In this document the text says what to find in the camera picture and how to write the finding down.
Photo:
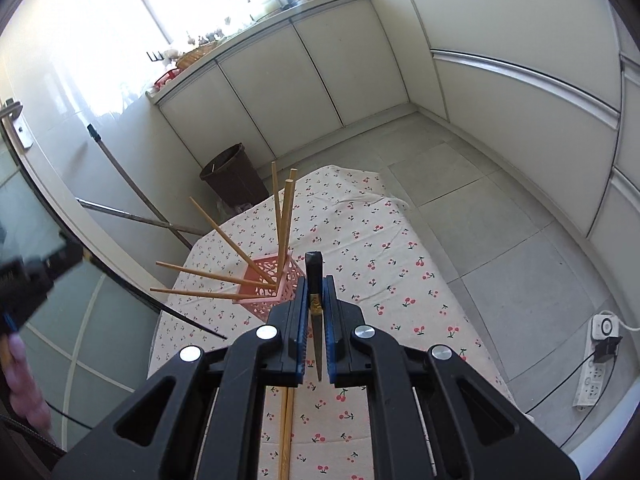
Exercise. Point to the steel door handle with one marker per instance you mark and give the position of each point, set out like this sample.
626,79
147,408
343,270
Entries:
13,112

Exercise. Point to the person's left hand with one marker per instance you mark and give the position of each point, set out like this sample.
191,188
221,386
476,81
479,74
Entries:
26,398

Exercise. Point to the cherry print tablecloth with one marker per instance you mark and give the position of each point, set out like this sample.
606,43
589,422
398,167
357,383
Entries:
377,262

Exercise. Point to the wicker basket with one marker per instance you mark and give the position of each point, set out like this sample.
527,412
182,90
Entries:
194,55

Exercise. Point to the white kitchen cabinets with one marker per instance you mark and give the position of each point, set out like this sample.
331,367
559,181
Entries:
548,89

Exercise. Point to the glass sliding door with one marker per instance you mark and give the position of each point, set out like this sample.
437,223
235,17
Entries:
88,335

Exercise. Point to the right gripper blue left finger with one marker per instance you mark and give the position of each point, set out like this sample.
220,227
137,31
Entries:
286,366

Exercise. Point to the black chopstick gold band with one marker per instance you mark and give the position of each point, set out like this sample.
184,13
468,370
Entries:
313,261

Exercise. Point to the white power strip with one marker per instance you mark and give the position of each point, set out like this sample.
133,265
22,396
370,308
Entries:
592,373

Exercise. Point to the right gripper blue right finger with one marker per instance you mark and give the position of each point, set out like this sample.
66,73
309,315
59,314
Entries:
347,366

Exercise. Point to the dark brown trash bin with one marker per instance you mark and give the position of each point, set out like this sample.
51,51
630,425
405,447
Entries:
232,176

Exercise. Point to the wooden chopstick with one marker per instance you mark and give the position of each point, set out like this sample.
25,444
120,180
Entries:
277,203
218,277
289,197
243,255
284,401
281,263
195,293
285,470

